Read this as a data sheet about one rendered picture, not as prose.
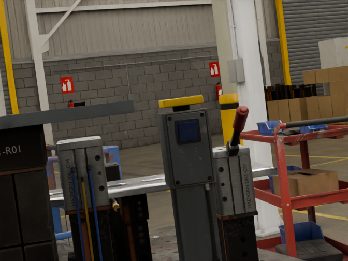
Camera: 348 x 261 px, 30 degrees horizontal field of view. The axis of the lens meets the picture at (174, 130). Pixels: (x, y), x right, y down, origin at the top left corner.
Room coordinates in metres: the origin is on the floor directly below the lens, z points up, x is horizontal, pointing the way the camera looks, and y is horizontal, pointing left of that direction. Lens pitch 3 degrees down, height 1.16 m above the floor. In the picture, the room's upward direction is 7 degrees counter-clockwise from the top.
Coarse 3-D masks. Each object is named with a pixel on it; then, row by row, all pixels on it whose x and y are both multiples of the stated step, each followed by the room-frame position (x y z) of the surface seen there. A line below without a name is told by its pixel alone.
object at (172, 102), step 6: (192, 96) 0.96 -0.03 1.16; (198, 96) 0.96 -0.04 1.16; (162, 102) 0.97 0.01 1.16; (168, 102) 0.96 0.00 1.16; (174, 102) 0.96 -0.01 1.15; (180, 102) 0.96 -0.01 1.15; (186, 102) 0.96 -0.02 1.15; (192, 102) 0.96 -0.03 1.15; (198, 102) 0.96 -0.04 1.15; (174, 108) 0.98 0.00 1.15; (180, 108) 0.98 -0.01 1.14; (186, 108) 0.98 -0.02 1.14
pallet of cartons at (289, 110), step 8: (312, 96) 15.44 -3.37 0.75; (272, 104) 15.87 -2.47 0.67; (280, 104) 15.63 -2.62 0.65; (288, 104) 15.38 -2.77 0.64; (296, 104) 15.13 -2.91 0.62; (304, 104) 15.10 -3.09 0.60; (272, 112) 15.90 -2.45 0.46; (280, 112) 15.66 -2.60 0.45; (288, 112) 15.39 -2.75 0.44; (296, 112) 15.16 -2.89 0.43; (304, 112) 15.09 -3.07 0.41; (272, 120) 15.94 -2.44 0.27; (280, 120) 15.68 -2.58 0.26; (288, 120) 15.42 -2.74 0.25; (296, 120) 15.18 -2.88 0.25
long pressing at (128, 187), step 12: (252, 168) 1.30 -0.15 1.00; (264, 168) 1.26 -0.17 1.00; (120, 180) 1.38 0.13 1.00; (132, 180) 1.35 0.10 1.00; (144, 180) 1.33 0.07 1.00; (156, 180) 1.30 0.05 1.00; (60, 192) 1.31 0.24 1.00; (108, 192) 1.21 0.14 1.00; (120, 192) 1.21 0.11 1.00; (132, 192) 1.22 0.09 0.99; (144, 192) 1.22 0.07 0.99; (60, 204) 1.20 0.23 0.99
